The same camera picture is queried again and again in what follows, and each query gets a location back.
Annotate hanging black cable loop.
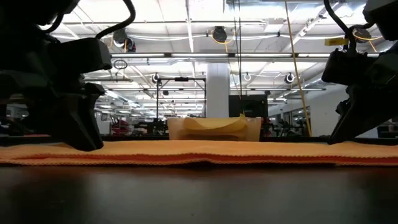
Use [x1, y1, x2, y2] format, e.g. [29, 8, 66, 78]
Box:
[113, 58, 129, 71]

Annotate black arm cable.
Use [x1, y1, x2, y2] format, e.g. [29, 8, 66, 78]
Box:
[323, 0, 357, 52]
[95, 0, 137, 40]

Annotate white round column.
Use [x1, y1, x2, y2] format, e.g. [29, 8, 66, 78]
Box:
[206, 63, 231, 119]

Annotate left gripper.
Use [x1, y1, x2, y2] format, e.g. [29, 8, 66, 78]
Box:
[0, 34, 106, 152]

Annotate black monitor screen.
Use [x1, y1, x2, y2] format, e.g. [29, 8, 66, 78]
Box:
[228, 94, 269, 118]

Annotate black metal stand frame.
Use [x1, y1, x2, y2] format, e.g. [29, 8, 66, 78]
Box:
[155, 76, 207, 119]

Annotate black aluminium table frame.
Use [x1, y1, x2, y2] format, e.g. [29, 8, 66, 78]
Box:
[0, 133, 398, 146]

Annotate yellow hanging tag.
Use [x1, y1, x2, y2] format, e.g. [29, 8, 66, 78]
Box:
[324, 37, 349, 47]

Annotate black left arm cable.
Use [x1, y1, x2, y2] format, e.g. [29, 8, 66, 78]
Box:
[95, 0, 137, 40]

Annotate orange microfiber towel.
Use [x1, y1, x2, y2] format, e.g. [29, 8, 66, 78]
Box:
[0, 139, 398, 167]

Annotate orange translucent plastic bin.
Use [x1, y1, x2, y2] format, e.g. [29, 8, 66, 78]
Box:
[167, 116, 263, 142]

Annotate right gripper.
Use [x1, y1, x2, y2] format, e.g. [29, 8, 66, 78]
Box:
[328, 43, 398, 146]

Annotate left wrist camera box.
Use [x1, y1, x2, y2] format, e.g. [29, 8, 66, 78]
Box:
[58, 37, 113, 74]

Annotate black power cable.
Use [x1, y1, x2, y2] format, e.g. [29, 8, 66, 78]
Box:
[232, 0, 244, 100]

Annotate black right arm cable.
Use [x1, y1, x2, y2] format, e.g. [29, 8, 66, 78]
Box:
[323, 0, 357, 52]

